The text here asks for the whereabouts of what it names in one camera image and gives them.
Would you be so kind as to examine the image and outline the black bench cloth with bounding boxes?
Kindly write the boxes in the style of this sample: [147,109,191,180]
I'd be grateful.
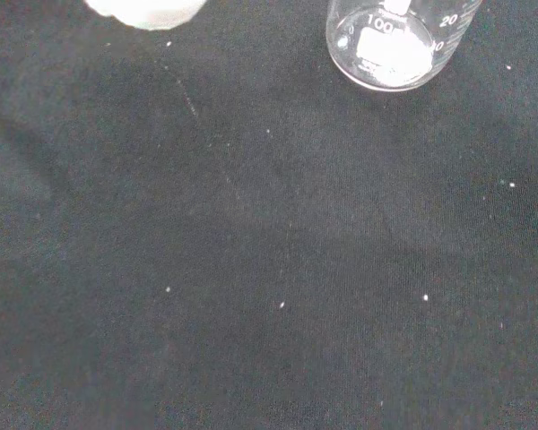
[0,0,538,430]

